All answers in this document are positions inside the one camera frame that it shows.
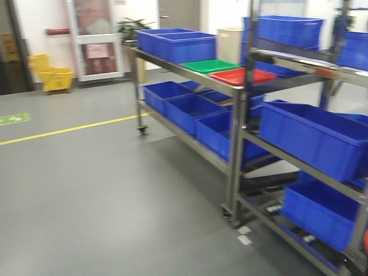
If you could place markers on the steel cart with trays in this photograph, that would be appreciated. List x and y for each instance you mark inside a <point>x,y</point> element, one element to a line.
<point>181,111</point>

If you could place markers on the potted plant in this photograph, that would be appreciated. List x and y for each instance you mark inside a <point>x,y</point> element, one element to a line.
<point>128,27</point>

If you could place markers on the beige plastic basket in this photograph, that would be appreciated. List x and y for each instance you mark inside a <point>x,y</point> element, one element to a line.
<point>229,44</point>

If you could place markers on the blue bin beside trays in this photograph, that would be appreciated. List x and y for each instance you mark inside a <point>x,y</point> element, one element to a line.
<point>186,47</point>

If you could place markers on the red plastic tray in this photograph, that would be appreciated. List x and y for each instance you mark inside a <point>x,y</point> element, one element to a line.
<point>236,77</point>

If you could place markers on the red push button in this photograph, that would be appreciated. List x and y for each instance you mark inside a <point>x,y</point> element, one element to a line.
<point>365,241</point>

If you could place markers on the green plastic tray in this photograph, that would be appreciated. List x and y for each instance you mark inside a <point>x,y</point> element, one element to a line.
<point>210,66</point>

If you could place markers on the yellow mop bucket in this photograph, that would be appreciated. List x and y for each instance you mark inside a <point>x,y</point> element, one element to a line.
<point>52,78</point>

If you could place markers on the blue crate upper stacked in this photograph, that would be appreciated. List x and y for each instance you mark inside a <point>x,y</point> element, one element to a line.
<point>301,32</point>

